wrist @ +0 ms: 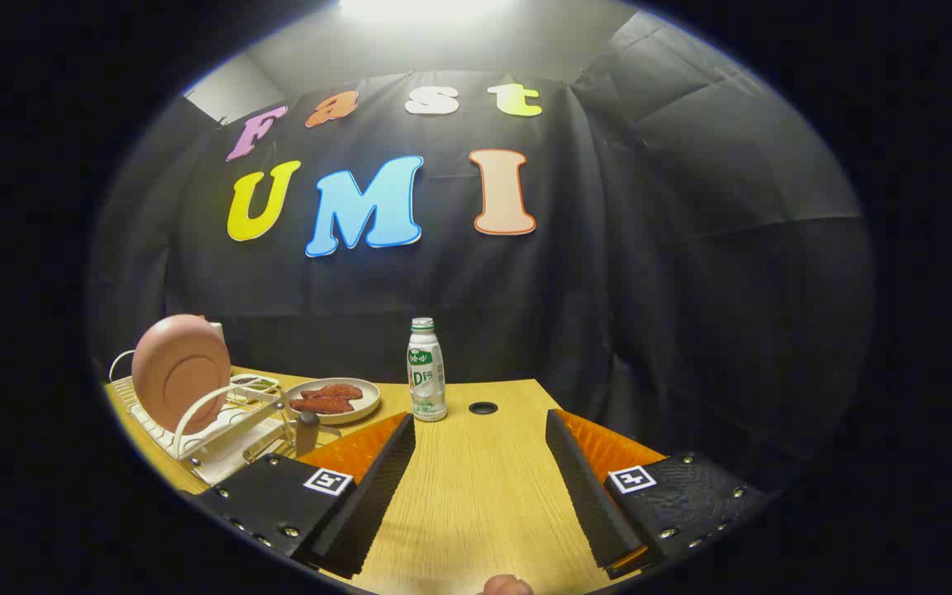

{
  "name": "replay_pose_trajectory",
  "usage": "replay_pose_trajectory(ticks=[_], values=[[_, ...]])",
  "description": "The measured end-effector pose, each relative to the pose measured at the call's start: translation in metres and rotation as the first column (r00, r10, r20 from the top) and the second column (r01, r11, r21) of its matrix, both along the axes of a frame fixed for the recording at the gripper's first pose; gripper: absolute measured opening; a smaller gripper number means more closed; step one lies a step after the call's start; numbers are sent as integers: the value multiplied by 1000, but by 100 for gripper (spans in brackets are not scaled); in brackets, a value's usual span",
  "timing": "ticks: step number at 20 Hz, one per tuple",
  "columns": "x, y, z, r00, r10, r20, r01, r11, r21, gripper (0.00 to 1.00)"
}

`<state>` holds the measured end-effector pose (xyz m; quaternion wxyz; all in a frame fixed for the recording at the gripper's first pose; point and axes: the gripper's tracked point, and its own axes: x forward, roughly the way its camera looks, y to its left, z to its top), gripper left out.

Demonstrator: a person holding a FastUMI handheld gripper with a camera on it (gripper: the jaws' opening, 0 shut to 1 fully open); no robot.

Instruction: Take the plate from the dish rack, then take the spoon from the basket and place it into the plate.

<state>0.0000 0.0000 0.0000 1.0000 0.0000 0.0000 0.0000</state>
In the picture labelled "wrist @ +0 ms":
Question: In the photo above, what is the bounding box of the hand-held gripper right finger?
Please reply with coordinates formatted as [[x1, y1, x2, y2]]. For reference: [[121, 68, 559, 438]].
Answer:
[[545, 408, 774, 579]]

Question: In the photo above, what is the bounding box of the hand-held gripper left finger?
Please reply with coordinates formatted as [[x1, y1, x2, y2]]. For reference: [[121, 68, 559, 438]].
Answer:
[[192, 412, 417, 579]]

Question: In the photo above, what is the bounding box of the spoon with dark handle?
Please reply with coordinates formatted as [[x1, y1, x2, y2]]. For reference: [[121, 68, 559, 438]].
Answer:
[[294, 409, 321, 457]]

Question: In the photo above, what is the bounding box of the metal wire basket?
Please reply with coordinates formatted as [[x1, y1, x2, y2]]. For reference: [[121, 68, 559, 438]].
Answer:
[[243, 417, 343, 464]]

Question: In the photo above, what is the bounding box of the white wire dish rack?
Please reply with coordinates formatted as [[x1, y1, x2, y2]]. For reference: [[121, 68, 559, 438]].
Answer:
[[108, 364, 345, 484]]

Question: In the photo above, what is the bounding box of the pink plate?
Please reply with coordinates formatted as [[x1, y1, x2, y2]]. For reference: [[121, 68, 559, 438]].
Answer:
[[131, 314, 231, 435]]

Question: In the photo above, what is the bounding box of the beige plate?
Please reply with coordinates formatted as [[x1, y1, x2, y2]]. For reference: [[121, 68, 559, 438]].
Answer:
[[282, 378, 382, 426]]

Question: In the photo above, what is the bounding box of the white divided dish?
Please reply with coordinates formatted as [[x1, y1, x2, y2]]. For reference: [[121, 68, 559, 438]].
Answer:
[[228, 374, 283, 406]]

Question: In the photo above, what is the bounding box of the red meat slice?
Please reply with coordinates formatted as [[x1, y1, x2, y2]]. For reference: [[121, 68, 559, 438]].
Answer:
[[302, 383, 364, 402], [288, 397, 355, 414]]

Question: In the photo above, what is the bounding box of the white green drink bottle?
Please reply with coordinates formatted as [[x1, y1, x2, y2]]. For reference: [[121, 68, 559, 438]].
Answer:
[[407, 317, 448, 423]]

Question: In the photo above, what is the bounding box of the white drip tray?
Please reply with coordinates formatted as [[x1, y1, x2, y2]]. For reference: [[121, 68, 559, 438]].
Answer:
[[193, 428, 297, 485]]

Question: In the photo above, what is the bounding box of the black backdrop cloth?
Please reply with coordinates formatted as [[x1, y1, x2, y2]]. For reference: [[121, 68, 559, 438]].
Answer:
[[88, 8, 878, 497]]

